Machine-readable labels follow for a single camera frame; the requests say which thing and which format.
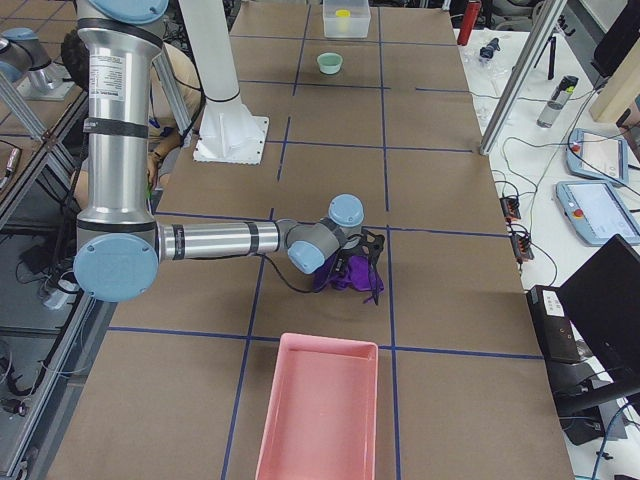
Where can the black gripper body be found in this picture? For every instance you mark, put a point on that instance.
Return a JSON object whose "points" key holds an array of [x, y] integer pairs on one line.
{"points": [[343, 262]]}

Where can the purple microfibre cloth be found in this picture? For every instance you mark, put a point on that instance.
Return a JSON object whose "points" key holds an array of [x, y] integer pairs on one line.
{"points": [[359, 277]]}

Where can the mint green bowl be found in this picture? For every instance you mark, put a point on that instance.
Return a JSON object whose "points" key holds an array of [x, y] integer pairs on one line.
{"points": [[329, 63]]}

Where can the clear plastic storage box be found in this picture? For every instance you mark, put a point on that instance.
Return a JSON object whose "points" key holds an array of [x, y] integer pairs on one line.
{"points": [[354, 27]]}

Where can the pink plastic bin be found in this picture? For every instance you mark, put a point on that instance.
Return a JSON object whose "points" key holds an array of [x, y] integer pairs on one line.
{"points": [[321, 420]]}

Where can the person in tan shirt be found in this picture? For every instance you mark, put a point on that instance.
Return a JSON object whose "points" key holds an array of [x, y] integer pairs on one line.
{"points": [[133, 132]]}

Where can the near teach pendant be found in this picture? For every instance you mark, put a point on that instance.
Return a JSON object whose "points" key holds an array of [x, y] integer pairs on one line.
{"points": [[596, 212]]}

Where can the teach pendant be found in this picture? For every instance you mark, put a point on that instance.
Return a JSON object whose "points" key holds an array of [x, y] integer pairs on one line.
{"points": [[594, 156], [596, 212]]}

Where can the black monitor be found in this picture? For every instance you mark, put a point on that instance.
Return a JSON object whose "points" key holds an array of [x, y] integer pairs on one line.
{"points": [[601, 299]]}

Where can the far teach pendant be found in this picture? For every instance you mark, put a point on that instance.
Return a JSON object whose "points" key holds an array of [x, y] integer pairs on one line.
{"points": [[594, 156]]}

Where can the clear bottle black cap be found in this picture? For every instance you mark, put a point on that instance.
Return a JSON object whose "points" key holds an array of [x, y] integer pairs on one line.
{"points": [[557, 101]]}

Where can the red water bottle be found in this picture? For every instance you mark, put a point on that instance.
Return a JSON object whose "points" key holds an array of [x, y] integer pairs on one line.
{"points": [[468, 21]]}

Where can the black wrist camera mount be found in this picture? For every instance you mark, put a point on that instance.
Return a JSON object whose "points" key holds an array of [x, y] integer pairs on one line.
{"points": [[369, 246]]}

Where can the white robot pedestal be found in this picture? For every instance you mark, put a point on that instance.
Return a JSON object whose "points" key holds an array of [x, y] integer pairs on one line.
{"points": [[228, 132]]}

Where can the aluminium frame post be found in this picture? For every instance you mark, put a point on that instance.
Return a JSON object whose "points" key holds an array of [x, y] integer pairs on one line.
{"points": [[536, 40]]}

